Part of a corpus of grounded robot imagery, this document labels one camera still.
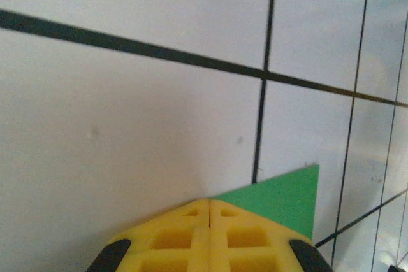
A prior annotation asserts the green paper sheet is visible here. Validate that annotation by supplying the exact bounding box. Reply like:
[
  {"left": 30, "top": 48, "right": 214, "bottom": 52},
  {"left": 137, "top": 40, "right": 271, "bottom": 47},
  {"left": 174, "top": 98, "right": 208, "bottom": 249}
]
[{"left": 212, "top": 164, "right": 320, "bottom": 241}]

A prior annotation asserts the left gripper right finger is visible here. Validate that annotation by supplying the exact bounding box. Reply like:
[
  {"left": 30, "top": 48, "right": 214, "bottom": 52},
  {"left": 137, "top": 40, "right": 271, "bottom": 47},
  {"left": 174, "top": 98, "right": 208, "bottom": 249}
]
[{"left": 209, "top": 199, "right": 334, "bottom": 272}]

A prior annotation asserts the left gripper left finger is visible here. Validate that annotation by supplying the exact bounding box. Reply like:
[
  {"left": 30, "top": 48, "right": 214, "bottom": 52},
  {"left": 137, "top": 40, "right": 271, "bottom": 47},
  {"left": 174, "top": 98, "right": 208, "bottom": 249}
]
[{"left": 85, "top": 199, "right": 210, "bottom": 272}]

